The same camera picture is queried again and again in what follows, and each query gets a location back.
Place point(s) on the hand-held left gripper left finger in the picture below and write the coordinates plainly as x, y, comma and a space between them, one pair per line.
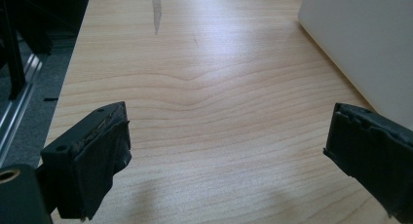
86, 162

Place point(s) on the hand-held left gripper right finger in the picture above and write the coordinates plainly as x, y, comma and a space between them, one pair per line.
373, 152

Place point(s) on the white box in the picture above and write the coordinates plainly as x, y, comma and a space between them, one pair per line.
363, 42

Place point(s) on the black metal stand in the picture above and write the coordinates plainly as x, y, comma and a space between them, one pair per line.
13, 52

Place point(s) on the aluminium rail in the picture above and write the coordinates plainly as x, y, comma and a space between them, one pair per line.
18, 100

